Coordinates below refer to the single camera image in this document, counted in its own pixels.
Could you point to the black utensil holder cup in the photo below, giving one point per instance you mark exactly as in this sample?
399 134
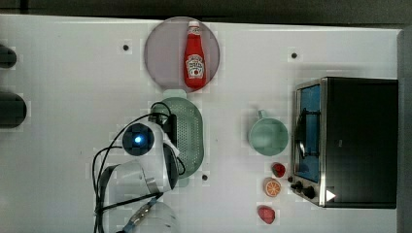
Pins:
13 110

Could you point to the mint green strainer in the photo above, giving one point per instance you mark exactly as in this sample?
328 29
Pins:
183 123

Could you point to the dark red fruit toy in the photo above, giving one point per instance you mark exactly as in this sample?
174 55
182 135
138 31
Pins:
278 170

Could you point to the grey round plate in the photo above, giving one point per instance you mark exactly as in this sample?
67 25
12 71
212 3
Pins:
165 48

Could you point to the red ketchup bottle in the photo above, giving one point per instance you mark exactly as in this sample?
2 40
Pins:
194 59

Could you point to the black toaster oven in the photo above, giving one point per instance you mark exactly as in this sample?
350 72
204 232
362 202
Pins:
344 142

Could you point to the black cylinder container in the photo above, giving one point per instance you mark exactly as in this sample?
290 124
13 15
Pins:
8 57

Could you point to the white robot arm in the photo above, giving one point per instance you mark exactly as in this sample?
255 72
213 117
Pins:
152 171

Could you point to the red strawberry toy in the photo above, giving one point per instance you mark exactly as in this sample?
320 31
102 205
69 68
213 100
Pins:
267 214

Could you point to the orange slice toy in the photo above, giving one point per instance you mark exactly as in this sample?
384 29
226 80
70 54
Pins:
271 187

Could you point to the mint green mug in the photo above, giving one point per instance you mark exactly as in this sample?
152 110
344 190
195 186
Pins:
268 136

